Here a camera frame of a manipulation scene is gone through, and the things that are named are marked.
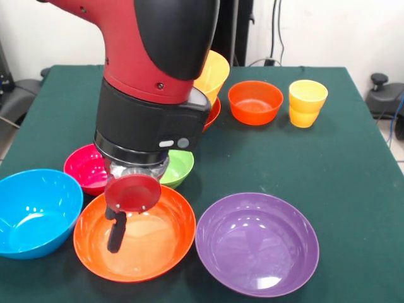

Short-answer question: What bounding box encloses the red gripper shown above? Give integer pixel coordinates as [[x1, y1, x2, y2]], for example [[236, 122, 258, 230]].
[[104, 174, 162, 254]]

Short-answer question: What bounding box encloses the large red bowl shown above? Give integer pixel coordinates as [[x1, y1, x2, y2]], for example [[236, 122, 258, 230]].
[[201, 97, 222, 133], [73, 184, 197, 283]]

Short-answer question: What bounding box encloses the large orange bowl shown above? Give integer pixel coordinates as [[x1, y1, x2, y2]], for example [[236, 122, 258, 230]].
[[193, 50, 230, 105]]

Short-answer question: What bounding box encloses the pink bowl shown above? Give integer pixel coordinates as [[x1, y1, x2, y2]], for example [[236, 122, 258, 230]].
[[63, 143, 110, 197]]

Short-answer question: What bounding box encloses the blue bowl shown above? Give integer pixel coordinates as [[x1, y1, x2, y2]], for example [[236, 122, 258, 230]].
[[0, 169, 85, 261]]

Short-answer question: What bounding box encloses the small green bowl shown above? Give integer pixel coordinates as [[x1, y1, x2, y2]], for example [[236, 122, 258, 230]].
[[159, 150, 195, 189]]

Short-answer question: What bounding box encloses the purple bowl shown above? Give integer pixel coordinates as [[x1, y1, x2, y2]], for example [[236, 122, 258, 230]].
[[194, 192, 320, 298]]

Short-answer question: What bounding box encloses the dark green table cloth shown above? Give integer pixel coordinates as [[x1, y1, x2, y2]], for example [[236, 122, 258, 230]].
[[0, 64, 404, 303]]

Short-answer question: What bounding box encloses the small red bowl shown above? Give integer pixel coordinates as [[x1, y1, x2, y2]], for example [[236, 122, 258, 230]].
[[227, 80, 284, 126]]

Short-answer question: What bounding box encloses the black device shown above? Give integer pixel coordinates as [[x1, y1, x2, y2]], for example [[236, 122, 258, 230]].
[[0, 39, 15, 94]]

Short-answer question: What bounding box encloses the yellow cup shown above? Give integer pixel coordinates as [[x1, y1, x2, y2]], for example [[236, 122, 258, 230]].
[[288, 80, 329, 129]]

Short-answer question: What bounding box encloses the blue cable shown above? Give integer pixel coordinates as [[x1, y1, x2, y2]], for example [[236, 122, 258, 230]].
[[384, 91, 404, 140]]

